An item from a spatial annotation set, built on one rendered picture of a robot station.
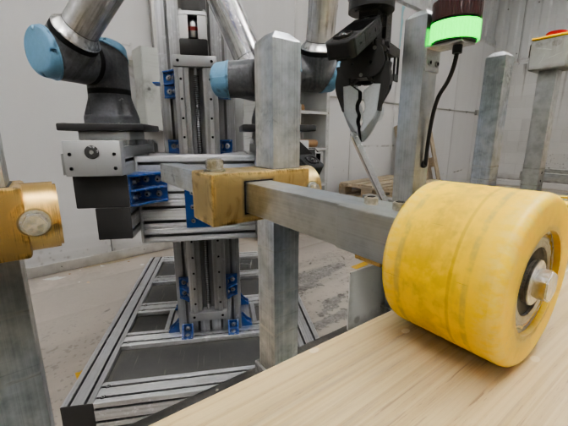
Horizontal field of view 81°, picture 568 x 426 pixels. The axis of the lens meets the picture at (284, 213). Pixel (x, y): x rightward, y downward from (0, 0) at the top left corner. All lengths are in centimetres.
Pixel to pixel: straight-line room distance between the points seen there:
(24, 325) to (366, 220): 25
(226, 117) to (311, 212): 102
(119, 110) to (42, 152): 184
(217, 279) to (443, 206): 114
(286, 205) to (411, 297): 13
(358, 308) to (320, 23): 80
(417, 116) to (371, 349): 40
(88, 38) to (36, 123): 193
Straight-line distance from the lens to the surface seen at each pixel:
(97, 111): 110
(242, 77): 73
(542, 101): 100
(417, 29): 55
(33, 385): 34
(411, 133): 53
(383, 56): 57
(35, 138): 290
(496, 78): 76
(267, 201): 29
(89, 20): 99
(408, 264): 16
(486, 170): 75
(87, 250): 305
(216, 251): 122
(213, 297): 134
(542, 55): 100
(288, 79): 36
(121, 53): 114
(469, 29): 52
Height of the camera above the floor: 100
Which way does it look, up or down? 13 degrees down
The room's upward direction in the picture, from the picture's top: straight up
